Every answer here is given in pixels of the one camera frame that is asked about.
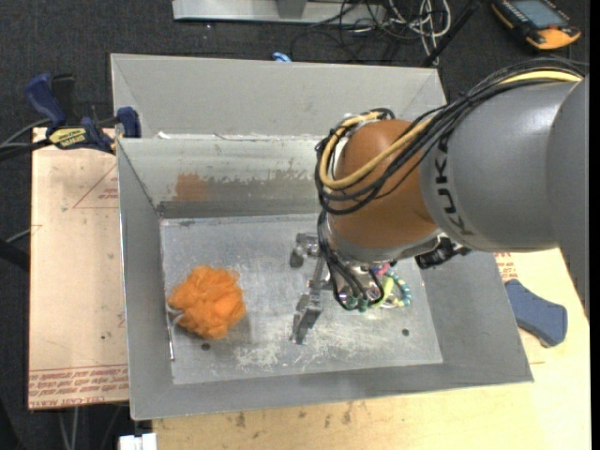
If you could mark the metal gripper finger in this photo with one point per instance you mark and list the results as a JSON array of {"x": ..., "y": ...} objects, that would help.
[
  {"x": 305, "y": 314},
  {"x": 300, "y": 251}
]

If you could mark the grey metal bin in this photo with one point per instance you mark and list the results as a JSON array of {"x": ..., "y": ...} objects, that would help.
[{"x": 262, "y": 260}]

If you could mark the orange mesh bath sponge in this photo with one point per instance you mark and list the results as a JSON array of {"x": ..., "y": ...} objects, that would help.
[{"x": 206, "y": 300}]

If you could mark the brown cardboard board, red print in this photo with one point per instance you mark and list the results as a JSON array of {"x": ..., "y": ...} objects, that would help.
[{"x": 75, "y": 260}]

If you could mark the black cylinder on white bracket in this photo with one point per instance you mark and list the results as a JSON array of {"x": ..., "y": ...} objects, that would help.
[{"x": 436, "y": 253}]

